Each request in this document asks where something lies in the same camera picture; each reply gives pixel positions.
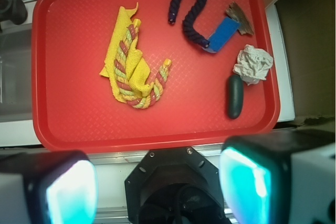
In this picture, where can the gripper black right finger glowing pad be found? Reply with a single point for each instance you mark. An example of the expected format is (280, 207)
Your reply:
(285, 176)

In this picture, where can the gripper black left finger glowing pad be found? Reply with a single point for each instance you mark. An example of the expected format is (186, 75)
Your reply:
(50, 187)

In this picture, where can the dark green oblong stone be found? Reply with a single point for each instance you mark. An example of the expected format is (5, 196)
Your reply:
(235, 96)

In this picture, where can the crumpled white paper ball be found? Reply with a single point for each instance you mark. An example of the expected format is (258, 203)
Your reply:
(253, 64)

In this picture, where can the yellow microfiber cloth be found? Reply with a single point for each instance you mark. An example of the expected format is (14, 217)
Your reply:
(124, 65)

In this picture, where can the red plastic tray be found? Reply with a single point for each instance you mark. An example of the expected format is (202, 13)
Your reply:
(73, 105)

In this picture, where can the brown cardboard box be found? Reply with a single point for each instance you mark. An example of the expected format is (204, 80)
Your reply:
(308, 28)

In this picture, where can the blue sponge block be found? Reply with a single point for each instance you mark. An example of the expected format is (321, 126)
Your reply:
(222, 35)

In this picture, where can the brown bark piece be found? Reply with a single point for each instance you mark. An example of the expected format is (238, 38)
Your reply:
(235, 12)

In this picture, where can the dark knob fixture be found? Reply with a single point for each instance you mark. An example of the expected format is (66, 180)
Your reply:
(14, 11)

